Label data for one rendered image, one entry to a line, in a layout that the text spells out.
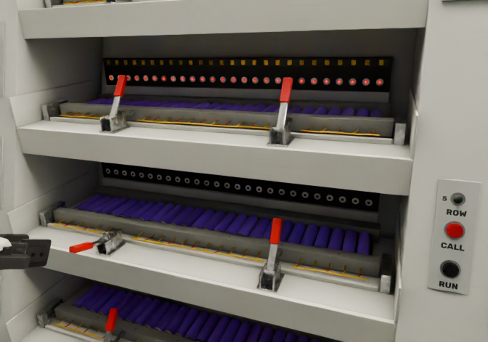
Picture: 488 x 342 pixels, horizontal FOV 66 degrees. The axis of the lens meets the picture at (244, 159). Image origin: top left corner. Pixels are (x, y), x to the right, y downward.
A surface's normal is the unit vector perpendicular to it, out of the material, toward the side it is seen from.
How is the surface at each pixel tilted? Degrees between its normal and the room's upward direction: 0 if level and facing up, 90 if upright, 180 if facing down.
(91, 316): 16
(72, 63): 90
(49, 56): 90
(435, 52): 90
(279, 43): 90
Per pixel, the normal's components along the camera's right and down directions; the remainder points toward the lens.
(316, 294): -0.04, -0.94
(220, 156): -0.35, 0.33
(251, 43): -0.35, 0.05
